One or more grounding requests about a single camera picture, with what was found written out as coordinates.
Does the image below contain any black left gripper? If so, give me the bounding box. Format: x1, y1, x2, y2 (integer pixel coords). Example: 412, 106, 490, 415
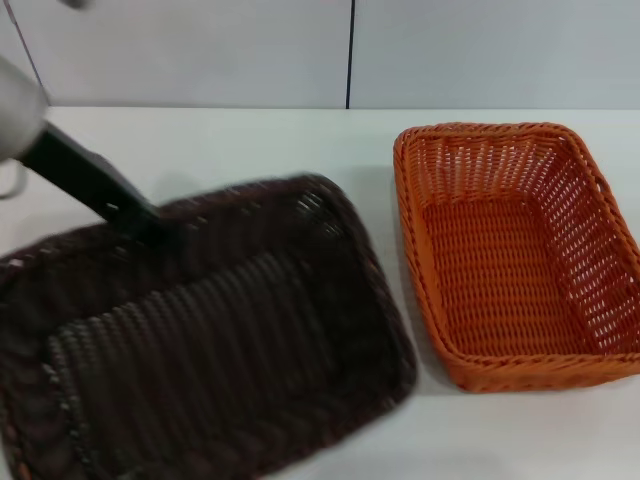
22, 122, 167, 242

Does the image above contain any dark brown woven basket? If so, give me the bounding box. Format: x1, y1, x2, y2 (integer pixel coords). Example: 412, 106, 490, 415
0, 172, 420, 480

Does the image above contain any orange woven basket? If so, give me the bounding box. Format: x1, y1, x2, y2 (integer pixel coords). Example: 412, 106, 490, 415
392, 120, 640, 394

